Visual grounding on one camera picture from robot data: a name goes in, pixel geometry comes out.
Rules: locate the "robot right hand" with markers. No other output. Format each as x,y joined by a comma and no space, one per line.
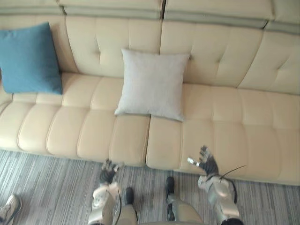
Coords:
208,164

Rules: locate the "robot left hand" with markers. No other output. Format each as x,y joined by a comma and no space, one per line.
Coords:
108,174

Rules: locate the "robot left silver arm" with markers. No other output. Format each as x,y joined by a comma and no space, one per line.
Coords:
104,201

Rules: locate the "robot right silver arm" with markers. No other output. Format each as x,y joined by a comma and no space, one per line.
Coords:
219,194

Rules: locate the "cream leather sofa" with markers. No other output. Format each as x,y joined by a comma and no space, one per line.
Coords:
211,70

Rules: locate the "light grey square cushion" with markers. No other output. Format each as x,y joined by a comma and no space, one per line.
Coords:
152,84

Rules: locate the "person's shoe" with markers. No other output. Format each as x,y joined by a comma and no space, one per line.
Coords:
9,208

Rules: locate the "blue square cushion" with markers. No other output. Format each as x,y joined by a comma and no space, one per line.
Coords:
28,61

